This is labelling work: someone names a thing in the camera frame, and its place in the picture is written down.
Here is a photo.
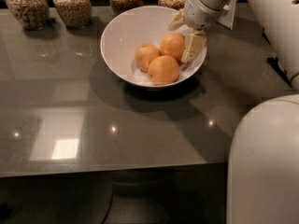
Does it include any front orange in bowl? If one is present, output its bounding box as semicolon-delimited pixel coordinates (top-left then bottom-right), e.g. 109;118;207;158
148;55;179;85

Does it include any orange in bowl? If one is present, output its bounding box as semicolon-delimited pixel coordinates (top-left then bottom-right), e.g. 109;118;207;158
135;43;160;72
148;55;179;85

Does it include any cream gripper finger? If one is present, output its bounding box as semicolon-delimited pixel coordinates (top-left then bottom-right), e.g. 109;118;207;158
168;9;186;31
181;31;206;63

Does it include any far left glass jar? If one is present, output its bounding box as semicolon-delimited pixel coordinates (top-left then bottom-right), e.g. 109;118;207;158
5;0;50;30

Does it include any white folded card stand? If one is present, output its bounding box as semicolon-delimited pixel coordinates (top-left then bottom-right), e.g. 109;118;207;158
217;0;238;30

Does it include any white ceramic bowl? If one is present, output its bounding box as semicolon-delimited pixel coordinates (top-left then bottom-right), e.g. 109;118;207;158
100;6;207;89

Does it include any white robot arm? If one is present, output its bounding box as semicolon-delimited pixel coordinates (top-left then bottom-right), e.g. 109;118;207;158
169;0;299;224

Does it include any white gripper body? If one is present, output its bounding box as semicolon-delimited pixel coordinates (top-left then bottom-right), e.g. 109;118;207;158
183;0;221;30

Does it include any back right orange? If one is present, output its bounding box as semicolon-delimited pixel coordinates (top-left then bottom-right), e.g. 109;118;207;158
160;33;185;62

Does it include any left orange in bowl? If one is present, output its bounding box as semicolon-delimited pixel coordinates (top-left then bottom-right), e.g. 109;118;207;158
135;43;160;72

